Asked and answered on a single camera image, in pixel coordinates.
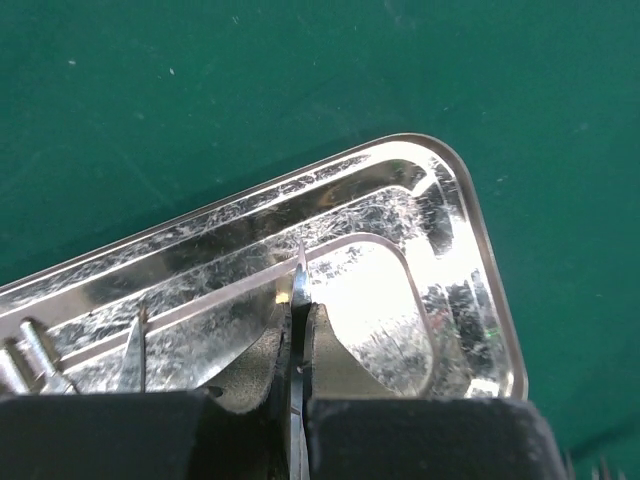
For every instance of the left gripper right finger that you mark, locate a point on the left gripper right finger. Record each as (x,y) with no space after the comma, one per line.
(402,438)

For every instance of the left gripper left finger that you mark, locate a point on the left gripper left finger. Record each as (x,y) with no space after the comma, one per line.
(183,434)

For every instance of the steel surgical scissors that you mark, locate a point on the steel surgical scissors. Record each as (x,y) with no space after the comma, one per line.
(300,371)

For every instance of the stainless steel instrument tray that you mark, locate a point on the stainless steel instrument tray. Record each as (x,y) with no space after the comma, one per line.
(397,253)

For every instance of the steel scalpel handle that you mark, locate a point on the steel scalpel handle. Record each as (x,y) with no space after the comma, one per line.
(32,365)

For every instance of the steel tweezers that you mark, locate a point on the steel tweezers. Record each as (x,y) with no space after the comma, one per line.
(569,466)
(603,471)

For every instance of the dark green surgical cloth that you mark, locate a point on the dark green surgical cloth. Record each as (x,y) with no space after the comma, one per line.
(119,115)

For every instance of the small steel scissors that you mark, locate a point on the small steel scissors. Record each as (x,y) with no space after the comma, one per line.
(132,377)

